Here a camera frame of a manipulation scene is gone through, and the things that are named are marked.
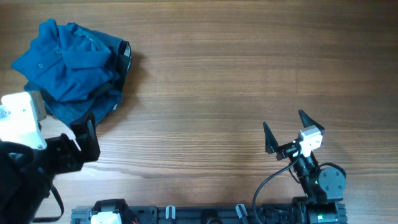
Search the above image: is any dark green folded shirt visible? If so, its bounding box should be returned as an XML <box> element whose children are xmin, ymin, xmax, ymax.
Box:
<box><xmin>89</xmin><ymin>40</ymin><xmax>132</xmax><ymax>98</ymax></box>

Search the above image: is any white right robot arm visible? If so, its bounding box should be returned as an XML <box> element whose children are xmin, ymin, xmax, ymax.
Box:
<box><xmin>252</xmin><ymin>110</ymin><xmax>347</xmax><ymax>223</ymax></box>

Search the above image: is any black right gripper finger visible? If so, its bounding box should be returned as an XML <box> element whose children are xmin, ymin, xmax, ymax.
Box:
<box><xmin>298</xmin><ymin>110</ymin><xmax>325</xmax><ymax>131</ymax></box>
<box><xmin>263</xmin><ymin>122</ymin><xmax>279</xmax><ymax>154</ymax></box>

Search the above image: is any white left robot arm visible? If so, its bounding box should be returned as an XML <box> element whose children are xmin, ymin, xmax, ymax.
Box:
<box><xmin>1</xmin><ymin>113</ymin><xmax>100</xmax><ymax>223</ymax></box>

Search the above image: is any navy blue folded shirt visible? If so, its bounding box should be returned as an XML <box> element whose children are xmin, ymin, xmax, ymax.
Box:
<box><xmin>23</xmin><ymin>23</ymin><xmax>133</xmax><ymax>128</ymax></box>

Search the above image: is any blue polo shirt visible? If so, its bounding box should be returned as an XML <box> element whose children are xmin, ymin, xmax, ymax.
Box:
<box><xmin>12</xmin><ymin>19</ymin><xmax>123</xmax><ymax>102</ymax></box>

